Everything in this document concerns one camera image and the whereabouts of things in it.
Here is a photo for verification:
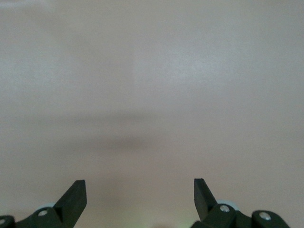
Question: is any brown table mat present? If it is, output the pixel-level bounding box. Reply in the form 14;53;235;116
0;0;304;228

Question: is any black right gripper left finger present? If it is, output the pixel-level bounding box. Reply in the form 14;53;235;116
0;180;87;228

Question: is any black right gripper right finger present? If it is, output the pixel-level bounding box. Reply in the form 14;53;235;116
191;178;292;228

